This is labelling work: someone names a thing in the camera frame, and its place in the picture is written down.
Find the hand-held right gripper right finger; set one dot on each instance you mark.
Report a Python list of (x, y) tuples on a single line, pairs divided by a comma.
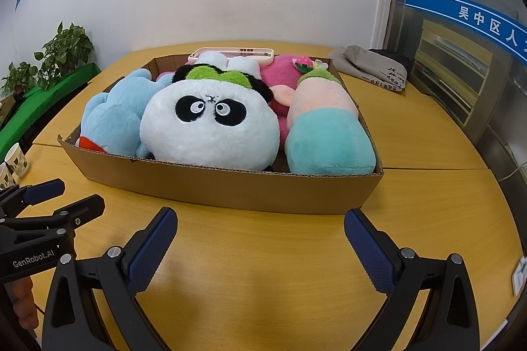
[(370, 252)]

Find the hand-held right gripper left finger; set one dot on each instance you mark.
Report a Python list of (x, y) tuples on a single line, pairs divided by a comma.
[(150, 248)]

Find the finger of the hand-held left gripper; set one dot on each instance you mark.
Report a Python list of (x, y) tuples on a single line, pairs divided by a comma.
[(82, 207), (43, 189)]

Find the light blue plush toy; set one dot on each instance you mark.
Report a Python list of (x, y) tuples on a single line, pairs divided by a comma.
[(115, 116)]

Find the brown cardboard box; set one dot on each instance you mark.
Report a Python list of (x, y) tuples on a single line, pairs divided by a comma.
[(230, 190)]

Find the pink and teal plush toy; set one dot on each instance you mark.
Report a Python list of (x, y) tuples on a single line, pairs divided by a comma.
[(325, 128)]

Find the white panda plush toy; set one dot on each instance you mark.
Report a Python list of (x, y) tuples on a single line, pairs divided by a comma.
[(210, 128)]

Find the person's left hand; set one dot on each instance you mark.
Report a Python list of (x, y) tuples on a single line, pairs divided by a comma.
[(25, 301)]

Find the leaf print paper cup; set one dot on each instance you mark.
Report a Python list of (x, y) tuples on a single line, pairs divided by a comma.
[(17, 159), (6, 175)]

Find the green table cloth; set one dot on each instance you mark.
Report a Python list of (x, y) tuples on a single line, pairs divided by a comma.
[(45, 104)]

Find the brown paper bag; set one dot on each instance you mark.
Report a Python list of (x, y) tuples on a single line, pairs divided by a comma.
[(6, 110)]

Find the small potted green plant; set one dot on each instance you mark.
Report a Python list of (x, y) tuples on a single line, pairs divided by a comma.
[(20, 77)]

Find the large potted green plant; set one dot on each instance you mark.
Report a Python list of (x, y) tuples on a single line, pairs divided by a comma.
[(66, 50)]

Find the grey cloth bag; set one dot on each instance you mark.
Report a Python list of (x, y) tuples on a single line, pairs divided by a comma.
[(358, 65)]

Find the black cloth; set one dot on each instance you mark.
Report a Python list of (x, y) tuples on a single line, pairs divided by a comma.
[(393, 58)]

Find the yellow shelf behind glass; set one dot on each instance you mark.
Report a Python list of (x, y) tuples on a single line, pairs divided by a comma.
[(453, 71)]

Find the white plastic tray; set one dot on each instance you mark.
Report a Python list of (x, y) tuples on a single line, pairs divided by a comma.
[(247, 51)]

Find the blue band on glass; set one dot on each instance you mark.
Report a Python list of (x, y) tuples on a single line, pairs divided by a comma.
[(444, 7)]

